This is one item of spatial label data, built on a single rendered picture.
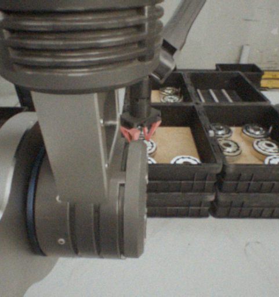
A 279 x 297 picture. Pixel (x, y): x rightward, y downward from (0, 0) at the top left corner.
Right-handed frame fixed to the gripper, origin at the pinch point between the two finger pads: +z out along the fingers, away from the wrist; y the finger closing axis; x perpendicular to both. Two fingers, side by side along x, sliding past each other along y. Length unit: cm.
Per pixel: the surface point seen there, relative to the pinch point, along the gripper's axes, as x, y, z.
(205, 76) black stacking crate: -24, -75, 3
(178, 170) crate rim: 13.2, -1.8, 4.0
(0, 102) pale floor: -291, -44, 95
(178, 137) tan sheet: -4.5, -26.6, 12.2
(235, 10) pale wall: -142, -335, -3
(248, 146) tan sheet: 17.7, -39.9, 11.9
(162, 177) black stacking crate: 9.4, 0.2, 7.9
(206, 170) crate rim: 18.8, -7.1, 3.8
